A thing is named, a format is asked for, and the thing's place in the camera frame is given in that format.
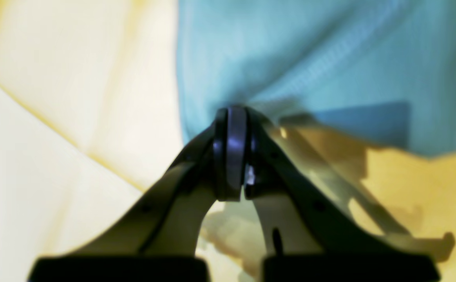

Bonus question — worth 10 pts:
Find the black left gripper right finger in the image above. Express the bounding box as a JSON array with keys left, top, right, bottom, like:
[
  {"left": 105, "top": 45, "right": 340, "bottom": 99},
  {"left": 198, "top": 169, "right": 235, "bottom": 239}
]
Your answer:
[{"left": 244, "top": 108, "right": 420, "bottom": 257}]

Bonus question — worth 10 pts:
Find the green T-shirt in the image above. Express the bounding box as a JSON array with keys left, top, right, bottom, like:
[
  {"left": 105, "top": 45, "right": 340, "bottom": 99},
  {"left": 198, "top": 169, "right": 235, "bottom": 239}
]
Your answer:
[{"left": 176, "top": 0, "right": 456, "bottom": 157}]

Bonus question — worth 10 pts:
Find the yellow tablecloth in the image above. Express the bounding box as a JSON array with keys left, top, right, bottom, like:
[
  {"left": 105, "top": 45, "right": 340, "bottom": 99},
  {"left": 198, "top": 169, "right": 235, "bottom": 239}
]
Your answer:
[{"left": 0, "top": 0, "right": 456, "bottom": 282}]

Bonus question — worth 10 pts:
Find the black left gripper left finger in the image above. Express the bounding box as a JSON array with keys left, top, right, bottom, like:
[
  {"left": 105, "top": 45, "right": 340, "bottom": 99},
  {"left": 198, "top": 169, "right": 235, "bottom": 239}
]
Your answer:
[{"left": 72, "top": 107, "right": 248, "bottom": 257}]

